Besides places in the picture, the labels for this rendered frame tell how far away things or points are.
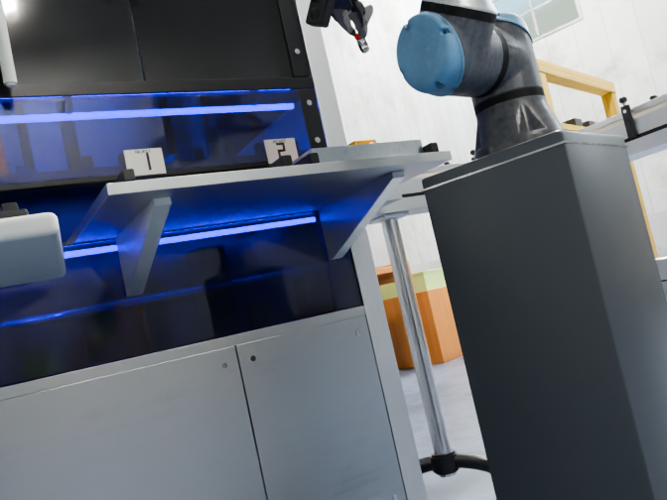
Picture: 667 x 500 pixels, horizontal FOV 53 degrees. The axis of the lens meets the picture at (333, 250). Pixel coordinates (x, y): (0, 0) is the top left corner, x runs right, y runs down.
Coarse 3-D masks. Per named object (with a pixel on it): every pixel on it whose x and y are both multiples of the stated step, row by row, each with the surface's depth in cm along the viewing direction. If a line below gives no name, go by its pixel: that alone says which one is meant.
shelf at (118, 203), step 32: (352, 160) 128; (384, 160) 131; (416, 160) 135; (448, 160) 139; (128, 192) 106; (160, 192) 111; (192, 192) 116; (224, 192) 122; (256, 192) 129; (288, 192) 136; (320, 192) 145; (96, 224) 126; (192, 224) 149
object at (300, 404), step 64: (320, 320) 163; (64, 384) 134; (128, 384) 139; (192, 384) 146; (256, 384) 153; (320, 384) 160; (0, 448) 127; (64, 448) 132; (128, 448) 137; (192, 448) 143; (256, 448) 151; (320, 448) 157; (384, 448) 165
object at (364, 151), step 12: (372, 144) 134; (384, 144) 135; (396, 144) 136; (408, 144) 138; (420, 144) 139; (324, 156) 128; (336, 156) 129; (348, 156) 131; (360, 156) 132; (372, 156) 133; (384, 156) 134
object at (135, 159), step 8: (128, 152) 148; (136, 152) 149; (144, 152) 150; (152, 152) 151; (160, 152) 152; (128, 160) 148; (136, 160) 149; (144, 160) 149; (152, 160) 150; (160, 160) 151; (128, 168) 147; (136, 168) 148; (144, 168) 149; (152, 168) 150; (160, 168) 151
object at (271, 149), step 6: (288, 138) 168; (264, 144) 164; (270, 144) 165; (288, 144) 168; (294, 144) 168; (270, 150) 165; (276, 150) 166; (288, 150) 167; (294, 150) 168; (270, 156) 165; (276, 156) 165; (294, 156) 168; (270, 162) 164
